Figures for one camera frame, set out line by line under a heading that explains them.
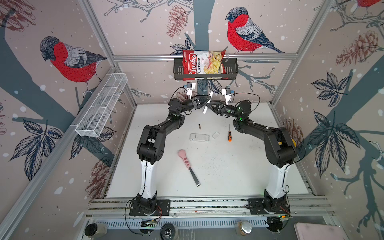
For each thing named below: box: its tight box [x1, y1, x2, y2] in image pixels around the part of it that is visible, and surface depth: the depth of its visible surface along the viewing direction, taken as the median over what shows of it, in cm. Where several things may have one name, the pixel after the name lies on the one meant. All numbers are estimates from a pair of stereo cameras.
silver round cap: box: [234, 220, 253, 236], surface depth 61 cm
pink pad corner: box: [294, 222, 349, 240], surface depth 67 cm
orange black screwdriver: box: [227, 124, 232, 142], surface depth 100 cm
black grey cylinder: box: [84, 223, 108, 238], surface depth 62 cm
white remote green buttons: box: [203, 90, 214, 114], surface depth 78 cm
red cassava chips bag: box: [182, 50, 228, 81], surface depth 89 cm
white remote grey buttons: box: [189, 133, 210, 142], surface depth 102 cm
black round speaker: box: [160, 223, 176, 240], surface depth 60 cm
